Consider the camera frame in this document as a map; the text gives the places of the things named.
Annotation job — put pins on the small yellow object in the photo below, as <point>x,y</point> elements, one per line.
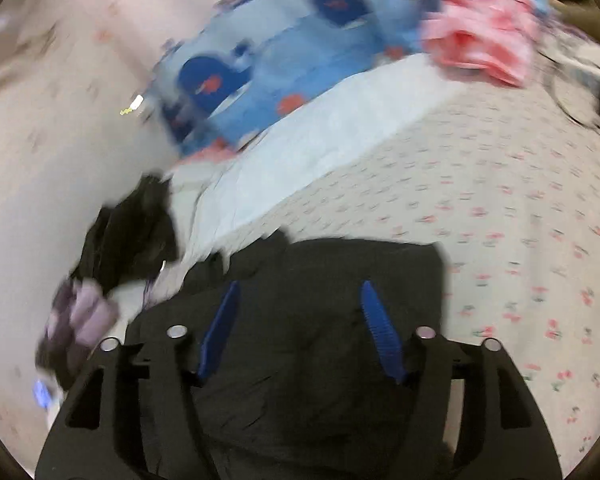
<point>131,105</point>

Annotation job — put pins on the pink patterned cloth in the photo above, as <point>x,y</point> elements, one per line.
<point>480,30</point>

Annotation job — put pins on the cherry print bed sheet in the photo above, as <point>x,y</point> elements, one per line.
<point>505,200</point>

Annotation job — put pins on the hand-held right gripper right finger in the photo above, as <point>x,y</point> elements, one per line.
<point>380,332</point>

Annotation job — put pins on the pale blue bed sheet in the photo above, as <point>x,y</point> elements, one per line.
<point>305,140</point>

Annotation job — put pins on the black hooded padded jacket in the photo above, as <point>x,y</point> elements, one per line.
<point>300,320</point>

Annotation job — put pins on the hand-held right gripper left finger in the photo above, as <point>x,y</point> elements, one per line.
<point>219,330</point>

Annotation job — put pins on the purple and brown garment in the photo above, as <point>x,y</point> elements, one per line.
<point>82,315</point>

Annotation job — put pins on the blue printed blanket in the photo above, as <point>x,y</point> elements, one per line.
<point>280,60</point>

